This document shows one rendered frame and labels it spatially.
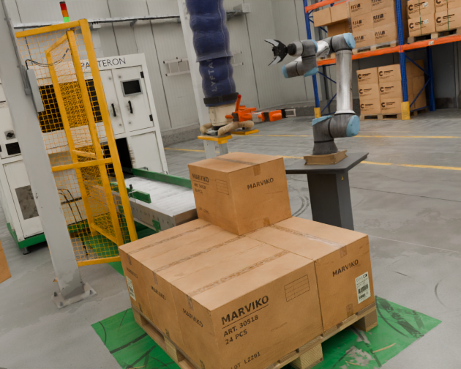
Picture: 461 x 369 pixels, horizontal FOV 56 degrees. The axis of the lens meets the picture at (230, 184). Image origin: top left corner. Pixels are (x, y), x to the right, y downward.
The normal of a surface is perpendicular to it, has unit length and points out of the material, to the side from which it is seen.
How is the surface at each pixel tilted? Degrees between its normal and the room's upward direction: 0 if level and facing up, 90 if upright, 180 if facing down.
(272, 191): 90
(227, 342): 90
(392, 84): 87
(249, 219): 90
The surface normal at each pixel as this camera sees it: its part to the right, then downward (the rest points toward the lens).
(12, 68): 0.54, 0.11
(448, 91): -0.82, 0.26
